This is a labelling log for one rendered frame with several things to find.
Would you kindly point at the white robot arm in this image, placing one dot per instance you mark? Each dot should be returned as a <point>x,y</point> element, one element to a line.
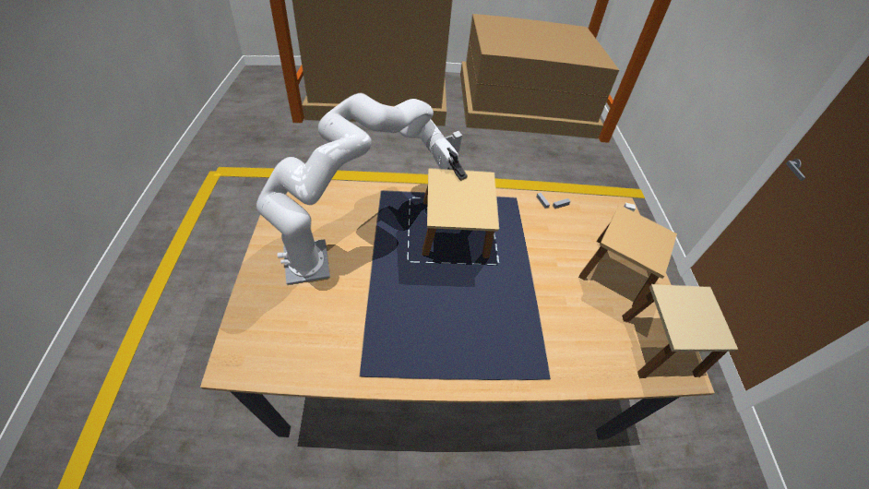
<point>308,181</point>

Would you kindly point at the dark blue mat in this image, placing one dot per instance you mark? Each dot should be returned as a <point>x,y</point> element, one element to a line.
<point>450,321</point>

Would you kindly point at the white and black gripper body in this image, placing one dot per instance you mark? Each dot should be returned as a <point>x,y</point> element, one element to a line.
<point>441,154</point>

